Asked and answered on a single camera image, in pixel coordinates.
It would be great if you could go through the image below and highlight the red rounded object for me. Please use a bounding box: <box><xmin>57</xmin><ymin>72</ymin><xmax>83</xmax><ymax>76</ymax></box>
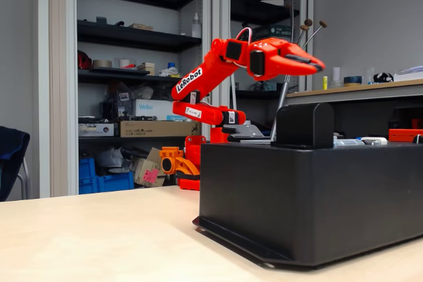
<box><xmin>77</xmin><ymin>50</ymin><xmax>94</xmax><ymax>71</ymax></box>

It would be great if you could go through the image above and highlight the black white printed box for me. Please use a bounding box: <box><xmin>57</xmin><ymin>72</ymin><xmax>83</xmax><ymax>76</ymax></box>
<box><xmin>78</xmin><ymin>122</ymin><xmax>119</xmax><ymax>137</ymax></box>

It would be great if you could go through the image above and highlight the red printed base block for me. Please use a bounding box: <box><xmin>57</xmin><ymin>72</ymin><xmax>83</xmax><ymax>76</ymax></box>
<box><xmin>179</xmin><ymin>135</ymin><xmax>208</xmax><ymax>191</ymax></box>

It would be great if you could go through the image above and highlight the black screwed cable bracket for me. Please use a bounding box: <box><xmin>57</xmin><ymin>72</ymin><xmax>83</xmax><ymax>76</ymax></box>
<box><xmin>221</xmin><ymin>123</ymin><xmax>272</xmax><ymax>144</ymax></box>

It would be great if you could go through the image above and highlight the black cable bundle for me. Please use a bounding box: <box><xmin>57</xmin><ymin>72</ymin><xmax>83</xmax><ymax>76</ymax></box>
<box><xmin>249</xmin><ymin>80</ymin><xmax>277</xmax><ymax>93</ymax></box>

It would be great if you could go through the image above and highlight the dark green printed box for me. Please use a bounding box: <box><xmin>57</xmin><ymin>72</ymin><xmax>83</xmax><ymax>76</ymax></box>
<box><xmin>253</xmin><ymin>25</ymin><xmax>293</xmax><ymax>40</ymax></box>

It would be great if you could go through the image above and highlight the black electronic equipment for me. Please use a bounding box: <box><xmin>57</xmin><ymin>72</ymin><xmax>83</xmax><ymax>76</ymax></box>
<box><xmin>100</xmin><ymin>82</ymin><xmax>133</xmax><ymax>121</ymax></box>

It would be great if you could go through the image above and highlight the orange printed table clamp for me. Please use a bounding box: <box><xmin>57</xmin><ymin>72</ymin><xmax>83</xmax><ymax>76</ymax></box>
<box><xmin>159</xmin><ymin>146</ymin><xmax>202</xmax><ymax>177</ymax></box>

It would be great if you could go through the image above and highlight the small cardboard box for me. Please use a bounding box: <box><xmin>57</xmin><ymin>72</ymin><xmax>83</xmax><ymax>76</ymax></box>
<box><xmin>128</xmin><ymin>23</ymin><xmax>155</xmax><ymax>32</ymax></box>

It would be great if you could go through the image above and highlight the tall blue plastic crate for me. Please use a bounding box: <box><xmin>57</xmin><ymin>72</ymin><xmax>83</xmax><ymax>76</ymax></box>
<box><xmin>78</xmin><ymin>158</ymin><xmax>97</xmax><ymax>195</ymax></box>

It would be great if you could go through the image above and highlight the clear plastic bag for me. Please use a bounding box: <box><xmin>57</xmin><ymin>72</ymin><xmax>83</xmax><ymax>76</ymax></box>
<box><xmin>95</xmin><ymin>148</ymin><xmax>133</xmax><ymax>174</ymax></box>

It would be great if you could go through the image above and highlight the flat brown cardboard box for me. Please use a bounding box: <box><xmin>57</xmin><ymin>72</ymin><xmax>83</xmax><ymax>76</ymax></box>
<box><xmin>119</xmin><ymin>120</ymin><xmax>202</xmax><ymax>138</ymax></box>

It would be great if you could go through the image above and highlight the small wooden boxes stack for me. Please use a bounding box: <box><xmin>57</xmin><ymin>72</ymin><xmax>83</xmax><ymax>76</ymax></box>
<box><xmin>137</xmin><ymin>62</ymin><xmax>156</xmax><ymax>77</ymax></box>

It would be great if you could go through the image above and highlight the black white plush toy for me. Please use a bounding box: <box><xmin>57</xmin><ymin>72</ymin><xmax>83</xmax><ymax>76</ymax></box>
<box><xmin>373</xmin><ymin>72</ymin><xmax>395</xmax><ymax>84</ymax></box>

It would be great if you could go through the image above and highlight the metal frame chair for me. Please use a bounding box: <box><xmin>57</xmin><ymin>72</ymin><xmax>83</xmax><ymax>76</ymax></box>
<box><xmin>16</xmin><ymin>156</ymin><xmax>32</xmax><ymax>201</ymax></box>

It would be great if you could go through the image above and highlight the white crumpled cloth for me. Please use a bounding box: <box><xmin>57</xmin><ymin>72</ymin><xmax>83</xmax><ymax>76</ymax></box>
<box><xmin>159</xmin><ymin>67</ymin><xmax>182</xmax><ymax>79</ymax></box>

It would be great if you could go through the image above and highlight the low blue plastic crate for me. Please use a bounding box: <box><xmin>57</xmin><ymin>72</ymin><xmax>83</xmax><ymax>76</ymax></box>
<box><xmin>95</xmin><ymin>171</ymin><xmax>135</xmax><ymax>194</ymax></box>

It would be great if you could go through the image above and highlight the blue tape roll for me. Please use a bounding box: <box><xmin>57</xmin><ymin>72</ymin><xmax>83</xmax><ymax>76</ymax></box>
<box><xmin>343</xmin><ymin>75</ymin><xmax>363</xmax><ymax>87</ymax></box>

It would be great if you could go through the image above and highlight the white paper stack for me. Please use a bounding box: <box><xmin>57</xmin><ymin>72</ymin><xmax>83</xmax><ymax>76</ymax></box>
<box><xmin>395</xmin><ymin>65</ymin><xmax>423</xmax><ymax>82</ymax></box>

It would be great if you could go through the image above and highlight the dark blue chair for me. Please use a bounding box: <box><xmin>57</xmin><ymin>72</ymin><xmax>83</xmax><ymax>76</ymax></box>
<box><xmin>0</xmin><ymin>125</ymin><xmax>31</xmax><ymax>202</ymax></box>

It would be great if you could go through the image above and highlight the cardboard box pink sticker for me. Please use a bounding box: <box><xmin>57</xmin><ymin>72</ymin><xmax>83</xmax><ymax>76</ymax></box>
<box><xmin>133</xmin><ymin>147</ymin><xmax>167</xmax><ymax>188</ymax></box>

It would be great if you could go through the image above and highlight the black task board box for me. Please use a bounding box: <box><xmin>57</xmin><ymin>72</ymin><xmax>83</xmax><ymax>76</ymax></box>
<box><xmin>192</xmin><ymin>141</ymin><xmax>423</xmax><ymax>269</ymax></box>

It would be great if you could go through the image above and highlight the red display module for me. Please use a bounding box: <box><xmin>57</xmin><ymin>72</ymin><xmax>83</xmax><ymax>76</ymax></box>
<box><xmin>389</xmin><ymin>129</ymin><xmax>423</xmax><ymax>144</ymax></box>

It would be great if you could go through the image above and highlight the wooden top side desk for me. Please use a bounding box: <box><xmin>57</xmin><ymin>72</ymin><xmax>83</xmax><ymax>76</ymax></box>
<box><xmin>286</xmin><ymin>79</ymin><xmax>423</xmax><ymax>101</ymax></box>

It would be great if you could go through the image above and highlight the black rounded probe holder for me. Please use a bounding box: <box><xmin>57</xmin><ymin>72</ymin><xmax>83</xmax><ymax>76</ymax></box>
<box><xmin>270</xmin><ymin>102</ymin><xmax>334</xmax><ymax>150</ymax></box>

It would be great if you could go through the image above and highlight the white paper roll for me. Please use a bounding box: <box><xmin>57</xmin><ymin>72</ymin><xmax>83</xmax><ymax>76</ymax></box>
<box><xmin>331</xmin><ymin>66</ymin><xmax>342</xmax><ymax>88</ymax></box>

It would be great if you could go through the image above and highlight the clear plastic bottle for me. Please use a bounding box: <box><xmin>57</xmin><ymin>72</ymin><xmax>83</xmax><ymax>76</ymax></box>
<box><xmin>191</xmin><ymin>13</ymin><xmax>202</xmax><ymax>38</ymax></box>

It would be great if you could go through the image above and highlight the white hinge sensor block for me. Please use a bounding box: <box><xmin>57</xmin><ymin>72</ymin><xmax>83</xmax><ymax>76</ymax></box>
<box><xmin>360</xmin><ymin>136</ymin><xmax>388</xmax><ymax>146</ymax></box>

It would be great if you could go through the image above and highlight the white Weller box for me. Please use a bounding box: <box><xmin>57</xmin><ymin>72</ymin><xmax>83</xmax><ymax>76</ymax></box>
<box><xmin>132</xmin><ymin>98</ymin><xmax>186</xmax><ymax>122</ymax></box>

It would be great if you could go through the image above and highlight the white red servo cable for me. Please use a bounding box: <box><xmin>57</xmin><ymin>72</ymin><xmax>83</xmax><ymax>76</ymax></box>
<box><xmin>235</xmin><ymin>27</ymin><xmax>254</xmax><ymax>45</ymax></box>

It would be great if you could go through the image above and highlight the silver metal door hinge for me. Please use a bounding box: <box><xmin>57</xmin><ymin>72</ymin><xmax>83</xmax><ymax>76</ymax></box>
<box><xmin>332</xmin><ymin>135</ymin><xmax>364</xmax><ymax>149</ymax></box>

